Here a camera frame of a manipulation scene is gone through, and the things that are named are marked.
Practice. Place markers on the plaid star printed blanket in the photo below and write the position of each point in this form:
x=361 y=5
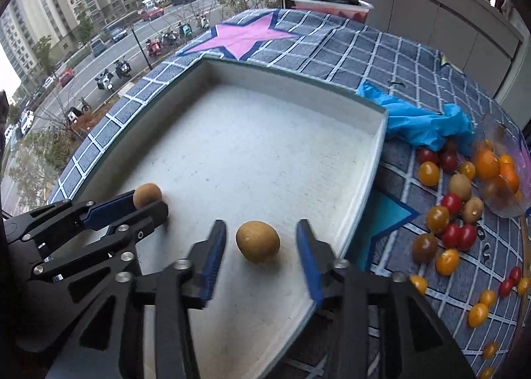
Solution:
x=352 y=55

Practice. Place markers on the blue rubber glove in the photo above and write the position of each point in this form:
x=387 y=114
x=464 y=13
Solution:
x=419 y=121

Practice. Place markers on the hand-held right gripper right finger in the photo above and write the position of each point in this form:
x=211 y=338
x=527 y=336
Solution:
x=309 y=267

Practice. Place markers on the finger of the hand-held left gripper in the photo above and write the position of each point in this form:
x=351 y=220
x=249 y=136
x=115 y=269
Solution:
x=145 y=222
x=110 y=211

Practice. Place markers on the white cabinet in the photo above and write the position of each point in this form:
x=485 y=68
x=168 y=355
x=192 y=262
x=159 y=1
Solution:
x=435 y=18

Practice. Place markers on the small orange kumquat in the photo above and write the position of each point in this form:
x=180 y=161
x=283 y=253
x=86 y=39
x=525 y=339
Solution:
x=509 y=178
x=486 y=164

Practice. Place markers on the white shallow tray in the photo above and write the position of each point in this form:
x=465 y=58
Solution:
x=249 y=146

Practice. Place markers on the pink plastic basin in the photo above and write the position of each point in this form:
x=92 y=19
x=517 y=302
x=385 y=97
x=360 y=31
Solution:
x=356 y=13

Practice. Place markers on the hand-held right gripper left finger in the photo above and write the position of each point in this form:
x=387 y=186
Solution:
x=215 y=263

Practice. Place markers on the brown longan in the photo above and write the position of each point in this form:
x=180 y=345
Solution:
x=460 y=187
x=473 y=209
x=257 y=241
x=148 y=193

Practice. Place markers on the clear plastic bag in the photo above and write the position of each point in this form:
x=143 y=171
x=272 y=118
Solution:
x=498 y=134

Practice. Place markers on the pile of cherry tomatoes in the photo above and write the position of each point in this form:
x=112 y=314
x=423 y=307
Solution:
x=437 y=219

